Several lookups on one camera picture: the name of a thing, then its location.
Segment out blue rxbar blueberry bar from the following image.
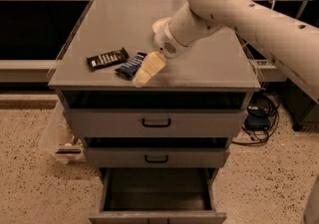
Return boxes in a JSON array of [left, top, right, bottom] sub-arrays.
[[116, 53, 147, 80]]

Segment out white paper bowl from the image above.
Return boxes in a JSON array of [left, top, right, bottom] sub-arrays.
[[153, 17, 169, 34]]

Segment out blue box with cables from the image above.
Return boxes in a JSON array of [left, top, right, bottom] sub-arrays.
[[232, 92, 281, 146]]

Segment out grey drawer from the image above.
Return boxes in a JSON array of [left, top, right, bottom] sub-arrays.
[[65, 110, 247, 138], [86, 147, 230, 168], [89, 168, 226, 224]]

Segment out grey drawer cabinet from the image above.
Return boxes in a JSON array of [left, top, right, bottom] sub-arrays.
[[50, 0, 259, 224]]

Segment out grey top drawer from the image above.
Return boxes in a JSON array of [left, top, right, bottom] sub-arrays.
[[65, 110, 247, 138]]

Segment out metal railing beam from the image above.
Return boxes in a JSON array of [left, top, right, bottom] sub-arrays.
[[0, 60, 62, 83]]

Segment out clear plastic bin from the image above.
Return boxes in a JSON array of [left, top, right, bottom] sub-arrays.
[[39, 102, 86, 164]]

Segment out grey middle drawer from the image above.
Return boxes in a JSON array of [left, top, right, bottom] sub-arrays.
[[86, 147, 230, 168]]

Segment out grey bottom drawer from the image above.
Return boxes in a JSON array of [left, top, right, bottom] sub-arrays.
[[89, 168, 226, 224]]

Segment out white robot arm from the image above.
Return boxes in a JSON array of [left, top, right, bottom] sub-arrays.
[[142, 0, 319, 101]]

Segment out black snack bar wrapper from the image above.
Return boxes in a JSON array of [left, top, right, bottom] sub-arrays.
[[87, 48, 130, 71]]

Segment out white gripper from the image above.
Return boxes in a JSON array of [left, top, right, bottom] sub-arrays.
[[133, 22, 187, 88]]

